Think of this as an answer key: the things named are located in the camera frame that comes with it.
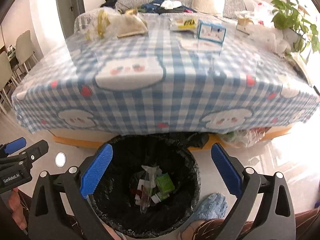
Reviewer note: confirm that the blue checkered bear tablecloth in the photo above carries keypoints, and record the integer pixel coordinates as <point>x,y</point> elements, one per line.
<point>162,81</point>

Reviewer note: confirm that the person's left hand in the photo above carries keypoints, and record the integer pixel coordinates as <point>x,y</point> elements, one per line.
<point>16,207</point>

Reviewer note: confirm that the grey green door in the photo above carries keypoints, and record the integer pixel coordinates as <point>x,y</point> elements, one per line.
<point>68,11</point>

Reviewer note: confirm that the white pill bottle green label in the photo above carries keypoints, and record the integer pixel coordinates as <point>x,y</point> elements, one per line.
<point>159,197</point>

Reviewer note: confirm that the white crumpled plastic bag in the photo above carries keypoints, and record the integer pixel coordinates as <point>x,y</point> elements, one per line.
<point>268,38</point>

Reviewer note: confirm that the blue milk carton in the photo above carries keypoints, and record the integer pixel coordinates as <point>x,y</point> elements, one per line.
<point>210,32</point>

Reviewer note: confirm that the blue fuzzy slipper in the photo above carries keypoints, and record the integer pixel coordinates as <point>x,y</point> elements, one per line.
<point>213,207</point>

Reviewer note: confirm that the beige cushion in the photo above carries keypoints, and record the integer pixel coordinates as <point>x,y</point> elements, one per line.
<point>212,7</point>

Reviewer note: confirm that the white red plastic bag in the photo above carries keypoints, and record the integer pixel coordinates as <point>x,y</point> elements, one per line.
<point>260,12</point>

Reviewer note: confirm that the grey sofa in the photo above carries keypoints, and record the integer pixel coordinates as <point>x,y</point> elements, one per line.
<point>82,21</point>

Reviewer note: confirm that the black lined trash bin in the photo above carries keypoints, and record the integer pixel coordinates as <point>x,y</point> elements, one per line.
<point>115,205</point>

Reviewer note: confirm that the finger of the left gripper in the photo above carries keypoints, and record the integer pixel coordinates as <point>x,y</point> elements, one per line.
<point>28,155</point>
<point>13,146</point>

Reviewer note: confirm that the black bag on sofa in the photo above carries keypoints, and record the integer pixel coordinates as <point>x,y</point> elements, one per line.
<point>109,4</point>

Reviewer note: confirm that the gold foil package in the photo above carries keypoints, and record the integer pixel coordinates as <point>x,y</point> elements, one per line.
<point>130,24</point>

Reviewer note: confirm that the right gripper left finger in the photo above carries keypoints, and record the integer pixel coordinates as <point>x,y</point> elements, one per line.
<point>48,218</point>

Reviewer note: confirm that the potted green plant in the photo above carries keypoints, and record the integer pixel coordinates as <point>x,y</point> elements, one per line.
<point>293,21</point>

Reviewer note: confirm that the white tissue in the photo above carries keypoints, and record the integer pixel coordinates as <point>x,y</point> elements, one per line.
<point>153,172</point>

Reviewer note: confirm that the clear bag yellow ribbon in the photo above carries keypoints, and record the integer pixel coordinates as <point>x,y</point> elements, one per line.
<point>99,26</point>

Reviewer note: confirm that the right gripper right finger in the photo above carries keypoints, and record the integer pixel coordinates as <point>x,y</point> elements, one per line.
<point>275,218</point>

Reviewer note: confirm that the pile of clothes on sofa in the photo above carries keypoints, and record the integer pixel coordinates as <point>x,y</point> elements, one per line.
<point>165,6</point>

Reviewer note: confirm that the clear plastic tube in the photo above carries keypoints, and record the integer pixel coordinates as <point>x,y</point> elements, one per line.
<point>146,194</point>

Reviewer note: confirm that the yellow white snack wrapper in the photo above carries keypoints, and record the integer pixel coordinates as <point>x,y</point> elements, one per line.
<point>183,24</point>

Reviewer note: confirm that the beige dining chair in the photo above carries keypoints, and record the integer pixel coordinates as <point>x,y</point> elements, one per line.
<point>5,76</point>
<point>25,50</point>

